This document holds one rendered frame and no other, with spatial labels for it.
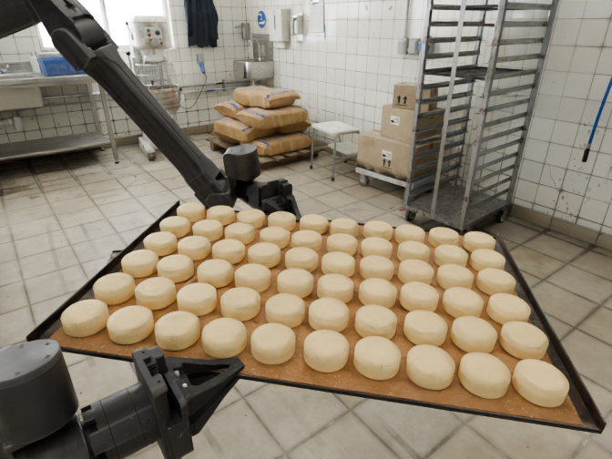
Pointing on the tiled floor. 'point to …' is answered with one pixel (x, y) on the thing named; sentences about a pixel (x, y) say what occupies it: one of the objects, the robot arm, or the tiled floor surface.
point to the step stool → (336, 140)
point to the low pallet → (269, 157)
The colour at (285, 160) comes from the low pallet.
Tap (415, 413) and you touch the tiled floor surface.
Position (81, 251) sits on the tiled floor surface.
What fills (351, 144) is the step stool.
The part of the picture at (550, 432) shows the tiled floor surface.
